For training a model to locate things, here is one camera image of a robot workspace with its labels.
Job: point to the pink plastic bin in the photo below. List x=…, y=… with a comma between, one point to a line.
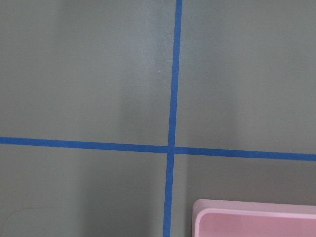
x=219, y=218

